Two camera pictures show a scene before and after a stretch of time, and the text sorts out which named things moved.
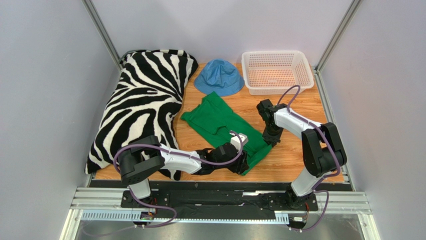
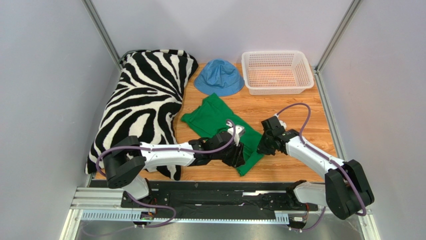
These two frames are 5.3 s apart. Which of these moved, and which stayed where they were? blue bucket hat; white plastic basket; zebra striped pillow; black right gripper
Moved: black right gripper
Stayed: blue bucket hat; zebra striped pillow; white plastic basket
